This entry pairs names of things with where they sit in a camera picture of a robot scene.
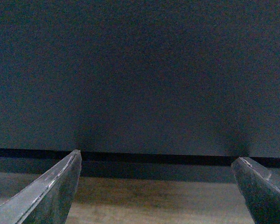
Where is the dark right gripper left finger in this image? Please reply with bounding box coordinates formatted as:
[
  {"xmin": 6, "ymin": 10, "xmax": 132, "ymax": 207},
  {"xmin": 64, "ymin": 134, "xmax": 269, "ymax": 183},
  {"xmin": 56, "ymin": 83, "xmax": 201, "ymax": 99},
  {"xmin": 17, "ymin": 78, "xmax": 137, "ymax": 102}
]
[{"xmin": 0, "ymin": 150, "xmax": 82, "ymax": 224}]

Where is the black shelf board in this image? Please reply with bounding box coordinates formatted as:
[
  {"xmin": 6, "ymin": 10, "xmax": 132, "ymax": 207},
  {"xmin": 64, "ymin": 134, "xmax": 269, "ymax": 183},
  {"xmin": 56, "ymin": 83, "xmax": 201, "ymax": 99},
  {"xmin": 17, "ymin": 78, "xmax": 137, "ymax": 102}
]
[{"xmin": 0, "ymin": 148, "xmax": 280, "ymax": 183}]

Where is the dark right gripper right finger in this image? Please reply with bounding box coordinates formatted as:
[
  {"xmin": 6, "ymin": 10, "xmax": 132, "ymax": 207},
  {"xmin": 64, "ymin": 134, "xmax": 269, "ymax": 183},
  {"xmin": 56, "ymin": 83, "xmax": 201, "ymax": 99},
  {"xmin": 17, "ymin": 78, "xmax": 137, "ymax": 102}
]
[{"xmin": 231, "ymin": 157, "xmax": 280, "ymax": 224}]

